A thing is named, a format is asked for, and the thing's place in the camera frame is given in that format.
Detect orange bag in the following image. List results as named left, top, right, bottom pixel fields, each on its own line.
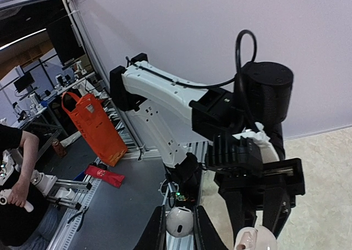
left=62, top=92, right=128, bottom=166

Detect person in black shirt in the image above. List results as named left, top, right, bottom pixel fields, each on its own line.
left=1, top=125, right=58, bottom=249

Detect red packet on table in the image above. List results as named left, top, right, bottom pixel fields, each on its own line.
left=84, top=165, right=125, bottom=188

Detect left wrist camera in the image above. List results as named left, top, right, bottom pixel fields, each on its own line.
left=204, top=122, right=279, bottom=177

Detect white teleoperation controller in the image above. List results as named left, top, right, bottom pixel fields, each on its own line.
left=0, top=189, right=34, bottom=213

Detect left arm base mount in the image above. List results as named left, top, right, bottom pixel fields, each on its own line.
left=158, top=173, right=201, bottom=210

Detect aluminium front rail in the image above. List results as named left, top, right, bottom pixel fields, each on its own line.
left=134, top=111, right=202, bottom=249

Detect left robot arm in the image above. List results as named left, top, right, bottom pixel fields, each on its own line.
left=109, top=53, right=305, bottom=237

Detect pliers with blue handles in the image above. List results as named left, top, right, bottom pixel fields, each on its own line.
left=67, top=206, right=89, bottom=232

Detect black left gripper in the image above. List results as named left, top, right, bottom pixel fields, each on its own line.
left=214, top=158, right=305, bottom=238

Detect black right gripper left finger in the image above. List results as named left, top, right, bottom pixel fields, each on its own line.
left=145, top=205, right=166, bottom=250

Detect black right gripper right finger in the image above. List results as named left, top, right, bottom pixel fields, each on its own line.
left=194, top=205, right=227, bottom=250

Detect white round case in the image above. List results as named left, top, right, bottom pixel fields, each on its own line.
left=234, top=225, right=278, bottom=250

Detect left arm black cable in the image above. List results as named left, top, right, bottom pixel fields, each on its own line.
left=125, top=29, right=262, bottom=130

